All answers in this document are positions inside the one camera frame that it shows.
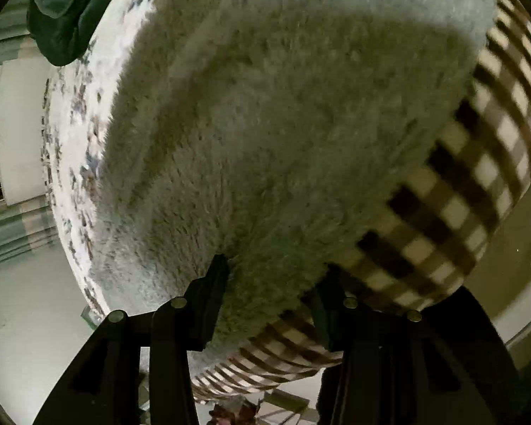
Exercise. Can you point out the white floral bedsheet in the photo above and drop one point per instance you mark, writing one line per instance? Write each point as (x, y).
(77, 110)

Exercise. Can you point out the brown checked blanket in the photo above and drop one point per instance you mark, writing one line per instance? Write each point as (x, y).
(460, 212)

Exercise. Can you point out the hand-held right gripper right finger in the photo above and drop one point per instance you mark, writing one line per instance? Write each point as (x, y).
(324, 312)

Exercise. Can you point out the striped green curtain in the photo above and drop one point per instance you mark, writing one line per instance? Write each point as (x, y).
(22, 234)

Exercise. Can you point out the fluffy grey-green blanket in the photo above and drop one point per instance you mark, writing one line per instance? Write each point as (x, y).
(270, 141)

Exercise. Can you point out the dark green cloth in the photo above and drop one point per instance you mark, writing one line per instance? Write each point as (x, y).
(66, 13)

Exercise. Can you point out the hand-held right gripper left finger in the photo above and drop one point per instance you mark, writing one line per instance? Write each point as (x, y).
(217, 285)

